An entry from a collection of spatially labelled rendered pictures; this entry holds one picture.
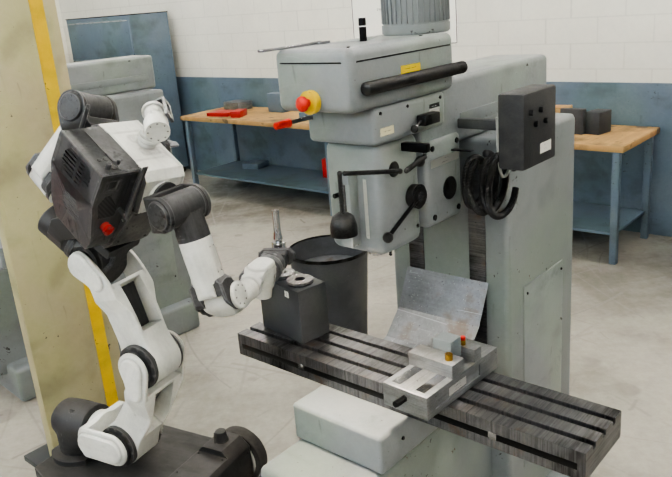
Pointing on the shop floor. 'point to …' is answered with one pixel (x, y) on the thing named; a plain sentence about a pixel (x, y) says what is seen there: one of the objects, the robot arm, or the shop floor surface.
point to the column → (514, 270)
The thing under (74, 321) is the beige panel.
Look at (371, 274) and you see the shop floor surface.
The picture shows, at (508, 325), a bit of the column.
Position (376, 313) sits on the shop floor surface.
